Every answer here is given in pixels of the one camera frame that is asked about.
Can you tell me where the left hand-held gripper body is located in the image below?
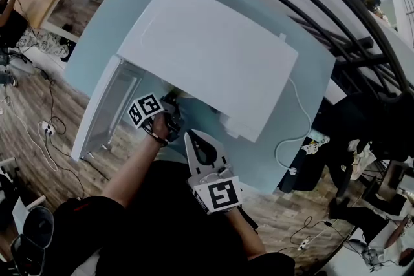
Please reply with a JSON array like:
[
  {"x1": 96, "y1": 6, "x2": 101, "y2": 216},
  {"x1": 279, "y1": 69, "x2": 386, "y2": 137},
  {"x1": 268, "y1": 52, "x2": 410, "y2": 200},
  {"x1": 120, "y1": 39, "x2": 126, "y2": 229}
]
[{"x1": 127, "y1": 92, "x2": 186, "y2": 143}]

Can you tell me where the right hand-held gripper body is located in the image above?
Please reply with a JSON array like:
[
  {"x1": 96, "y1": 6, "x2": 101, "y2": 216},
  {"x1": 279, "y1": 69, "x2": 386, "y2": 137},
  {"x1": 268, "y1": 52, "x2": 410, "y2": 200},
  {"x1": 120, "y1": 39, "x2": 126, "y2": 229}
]
[{"x1": 184, "y1": 129, "x2": 243, "y2": 215}]

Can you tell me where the white microwave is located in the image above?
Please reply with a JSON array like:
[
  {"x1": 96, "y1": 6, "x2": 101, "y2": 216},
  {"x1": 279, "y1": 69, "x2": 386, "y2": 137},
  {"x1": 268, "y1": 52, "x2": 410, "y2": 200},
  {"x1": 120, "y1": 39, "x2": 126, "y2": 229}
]
[{"x1": 70, "y1": 0, "x2": 299, "y2": 162}]

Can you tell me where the person's right forearm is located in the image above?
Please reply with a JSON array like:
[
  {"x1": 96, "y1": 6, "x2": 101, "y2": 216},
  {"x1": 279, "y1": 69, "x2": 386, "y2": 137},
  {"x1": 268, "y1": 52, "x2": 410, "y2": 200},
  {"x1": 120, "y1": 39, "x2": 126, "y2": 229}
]
[{"x1": 226, "y1": 208, "x2": 267, "y2": 261}]

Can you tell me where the person's left forearm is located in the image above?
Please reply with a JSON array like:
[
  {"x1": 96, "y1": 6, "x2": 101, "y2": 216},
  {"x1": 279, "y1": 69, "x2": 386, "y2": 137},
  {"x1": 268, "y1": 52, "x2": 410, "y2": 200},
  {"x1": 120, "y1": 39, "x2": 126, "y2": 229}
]
[{"x1": 102, "y1": 135, "x2": 168, "y2": 208}]

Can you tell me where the person's left hand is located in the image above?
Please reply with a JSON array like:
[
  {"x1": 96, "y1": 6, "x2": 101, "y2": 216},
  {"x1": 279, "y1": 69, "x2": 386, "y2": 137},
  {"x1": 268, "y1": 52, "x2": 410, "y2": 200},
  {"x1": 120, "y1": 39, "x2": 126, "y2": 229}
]
[{"x1": 151, "y1": 112, "x2": 170, "y2": 142}]

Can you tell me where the person's black shirt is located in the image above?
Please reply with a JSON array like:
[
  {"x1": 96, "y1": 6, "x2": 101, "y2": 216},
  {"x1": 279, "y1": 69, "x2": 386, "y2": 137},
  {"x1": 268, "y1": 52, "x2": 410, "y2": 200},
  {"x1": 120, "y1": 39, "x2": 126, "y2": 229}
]
[{"x1": 48, "y1": 160, "x2": 295, "y2": 276}]

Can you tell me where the white power strip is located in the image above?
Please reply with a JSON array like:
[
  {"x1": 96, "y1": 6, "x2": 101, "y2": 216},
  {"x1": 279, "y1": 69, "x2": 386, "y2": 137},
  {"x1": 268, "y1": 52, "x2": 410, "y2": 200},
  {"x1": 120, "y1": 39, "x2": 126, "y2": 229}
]
[
  {"x1": 41, "y1": 120, "x2": 56, "y2": 136},
  {"x1": 297, "y1": 235, "x2": 313, "y2": 251}
]

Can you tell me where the white printed tag card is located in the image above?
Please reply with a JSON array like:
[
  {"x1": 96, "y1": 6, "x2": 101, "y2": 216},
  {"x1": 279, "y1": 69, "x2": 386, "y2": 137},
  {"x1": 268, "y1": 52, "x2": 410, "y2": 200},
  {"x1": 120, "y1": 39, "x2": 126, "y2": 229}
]
[{"x1": 301, "y1": 142, "x2": 320, "y2": 155}]

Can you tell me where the light blue table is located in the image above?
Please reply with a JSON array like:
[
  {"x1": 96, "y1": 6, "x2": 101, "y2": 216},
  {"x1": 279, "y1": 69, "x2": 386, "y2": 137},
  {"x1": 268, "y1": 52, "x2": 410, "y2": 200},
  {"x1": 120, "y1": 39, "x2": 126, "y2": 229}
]
[{"x1": 64, "y1": 0, "x2": 337, "y2": 195}]

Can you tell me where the teal packet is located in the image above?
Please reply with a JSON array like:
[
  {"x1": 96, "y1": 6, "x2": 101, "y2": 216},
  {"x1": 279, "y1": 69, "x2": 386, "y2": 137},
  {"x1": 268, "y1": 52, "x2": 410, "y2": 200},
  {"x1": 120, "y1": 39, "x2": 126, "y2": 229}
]
[{"x1": 309, "y1": 129, "x2": 331, "y2": 145}]

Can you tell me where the white crumpled bag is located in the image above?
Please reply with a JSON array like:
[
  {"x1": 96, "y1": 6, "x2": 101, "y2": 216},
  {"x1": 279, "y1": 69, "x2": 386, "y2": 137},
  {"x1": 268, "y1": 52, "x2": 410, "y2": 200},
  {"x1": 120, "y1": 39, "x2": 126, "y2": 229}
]
[{"x1": 341, "y1": 138, "x2": 372, "y2": 181}]

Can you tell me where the black mesh chair backrest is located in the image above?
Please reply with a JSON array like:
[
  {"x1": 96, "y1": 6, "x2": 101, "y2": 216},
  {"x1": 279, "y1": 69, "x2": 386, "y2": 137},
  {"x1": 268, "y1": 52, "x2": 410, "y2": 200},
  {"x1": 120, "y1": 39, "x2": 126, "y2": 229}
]
[{"x1": 9, "y1": 206, "x2": 55, "y2": 276}]

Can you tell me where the black wrist bracelet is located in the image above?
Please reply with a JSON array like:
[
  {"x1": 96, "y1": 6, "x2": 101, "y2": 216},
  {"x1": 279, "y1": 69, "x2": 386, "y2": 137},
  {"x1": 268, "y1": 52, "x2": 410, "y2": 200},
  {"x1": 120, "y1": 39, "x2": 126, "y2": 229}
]
[{"x1": 147, "y1": 131, "x2": 169, "y2": 148}]

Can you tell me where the black floor cable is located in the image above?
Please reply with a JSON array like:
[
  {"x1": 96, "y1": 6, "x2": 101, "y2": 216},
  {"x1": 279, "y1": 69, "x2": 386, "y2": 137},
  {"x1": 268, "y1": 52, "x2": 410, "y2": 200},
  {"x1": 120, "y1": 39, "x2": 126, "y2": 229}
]
[
  {"x1": 45, "y1": 131, "x2": 111, "y2": 200},
  {"x1": 289, "y1": 215, "x2": 334, "y2": 247}
]

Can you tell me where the white power cable with plug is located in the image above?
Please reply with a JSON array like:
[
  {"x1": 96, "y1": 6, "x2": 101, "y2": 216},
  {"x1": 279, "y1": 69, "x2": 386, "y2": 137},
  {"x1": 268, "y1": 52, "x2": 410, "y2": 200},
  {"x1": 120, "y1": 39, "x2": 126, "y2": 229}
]
[{"x1": 274, "y1": 76, "x2": 313, "y2": 176}]

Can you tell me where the black power adapter cable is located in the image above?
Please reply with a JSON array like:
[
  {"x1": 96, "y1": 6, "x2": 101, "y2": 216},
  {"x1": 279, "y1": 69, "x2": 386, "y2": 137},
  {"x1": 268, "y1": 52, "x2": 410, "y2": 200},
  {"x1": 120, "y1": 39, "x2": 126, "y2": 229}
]
[{"x1": 38, "y1": 69, "x2": 67, "y2": 136}]

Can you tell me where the white floor cable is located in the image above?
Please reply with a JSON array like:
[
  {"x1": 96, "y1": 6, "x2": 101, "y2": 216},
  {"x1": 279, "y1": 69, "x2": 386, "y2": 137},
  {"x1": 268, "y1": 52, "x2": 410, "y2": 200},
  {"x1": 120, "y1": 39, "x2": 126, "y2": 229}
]
[{"x1": 0, "y1": 95, "x2": 59, "y2": 172}]

